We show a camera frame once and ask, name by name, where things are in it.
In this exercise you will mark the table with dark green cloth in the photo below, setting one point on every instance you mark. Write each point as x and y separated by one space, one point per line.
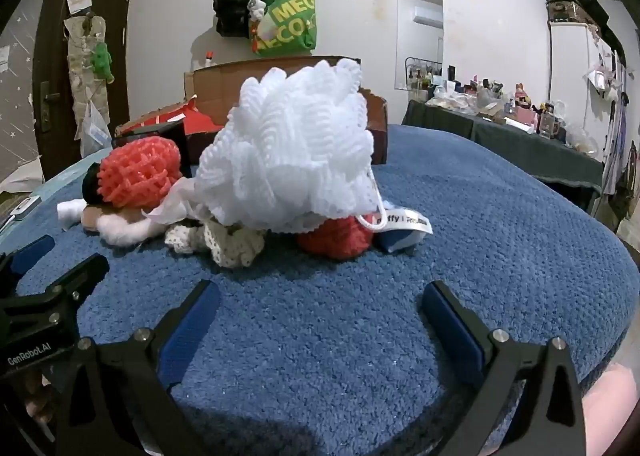
525 151

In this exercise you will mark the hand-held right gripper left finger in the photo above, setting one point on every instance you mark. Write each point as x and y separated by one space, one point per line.
190 331

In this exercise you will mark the white paper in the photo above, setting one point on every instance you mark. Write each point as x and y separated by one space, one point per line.
20 176

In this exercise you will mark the black fuzzy scrunchie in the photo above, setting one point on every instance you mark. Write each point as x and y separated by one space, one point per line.
92 183

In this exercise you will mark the coral foam net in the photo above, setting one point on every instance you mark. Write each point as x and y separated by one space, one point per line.
137 171

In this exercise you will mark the cream crochet cloth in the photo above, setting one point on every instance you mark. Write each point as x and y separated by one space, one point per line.
225 246

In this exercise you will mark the green tote bag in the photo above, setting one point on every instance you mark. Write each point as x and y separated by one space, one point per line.
290 21

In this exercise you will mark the pink cloth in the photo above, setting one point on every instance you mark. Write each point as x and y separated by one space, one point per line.
607 401

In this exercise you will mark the green frog toy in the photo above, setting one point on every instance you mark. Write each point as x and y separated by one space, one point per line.
102 62

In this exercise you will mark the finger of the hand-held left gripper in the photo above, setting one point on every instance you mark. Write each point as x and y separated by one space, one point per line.
75 276
30 251

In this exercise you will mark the clear plastic bag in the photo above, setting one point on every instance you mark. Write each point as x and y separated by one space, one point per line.
95 134

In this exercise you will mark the white cotton roll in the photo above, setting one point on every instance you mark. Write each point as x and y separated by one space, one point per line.
125 231

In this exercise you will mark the small white device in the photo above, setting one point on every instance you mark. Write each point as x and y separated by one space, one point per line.
25 208

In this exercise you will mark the white cloth with blue clip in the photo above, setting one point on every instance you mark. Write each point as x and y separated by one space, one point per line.
70 208

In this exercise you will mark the white mesh bath loofah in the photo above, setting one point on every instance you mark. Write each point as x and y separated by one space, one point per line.
285 146

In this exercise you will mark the clutter of cosmetics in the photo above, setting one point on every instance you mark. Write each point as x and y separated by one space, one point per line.
500 101

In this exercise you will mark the light blue bed sheet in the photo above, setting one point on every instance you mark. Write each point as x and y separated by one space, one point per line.
50 183

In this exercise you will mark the hanging clothes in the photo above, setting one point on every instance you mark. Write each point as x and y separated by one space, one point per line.
617 111

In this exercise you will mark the blue white packet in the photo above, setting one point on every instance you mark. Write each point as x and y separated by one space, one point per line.
395 240

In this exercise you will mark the person's left hand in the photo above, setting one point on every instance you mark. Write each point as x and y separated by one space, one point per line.
37 396

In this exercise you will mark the white wardrobe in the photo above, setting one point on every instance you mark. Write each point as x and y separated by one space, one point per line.
570 76

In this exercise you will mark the clear hanging organizer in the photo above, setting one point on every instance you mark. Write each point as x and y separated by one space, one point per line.
80 66

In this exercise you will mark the wall mirror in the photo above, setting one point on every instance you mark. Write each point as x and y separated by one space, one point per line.
419 36

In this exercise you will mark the orange tipped stick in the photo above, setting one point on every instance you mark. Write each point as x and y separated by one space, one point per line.
209 59

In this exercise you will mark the black bag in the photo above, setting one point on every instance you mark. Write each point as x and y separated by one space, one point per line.
230 6

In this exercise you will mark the cardboard box red inside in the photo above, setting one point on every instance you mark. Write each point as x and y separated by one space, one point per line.
220 81

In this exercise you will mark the dark case on wardrobe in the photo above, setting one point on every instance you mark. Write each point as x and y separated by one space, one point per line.
570 4

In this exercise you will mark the dark brown door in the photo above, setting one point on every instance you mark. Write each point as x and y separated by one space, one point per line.
55 61

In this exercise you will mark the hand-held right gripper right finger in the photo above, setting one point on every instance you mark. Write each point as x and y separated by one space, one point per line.
447 326

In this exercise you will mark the brown round powder puff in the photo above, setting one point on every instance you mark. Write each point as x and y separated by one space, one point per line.
92 221

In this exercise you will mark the white black plush charm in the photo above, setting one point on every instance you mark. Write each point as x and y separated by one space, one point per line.
257 7

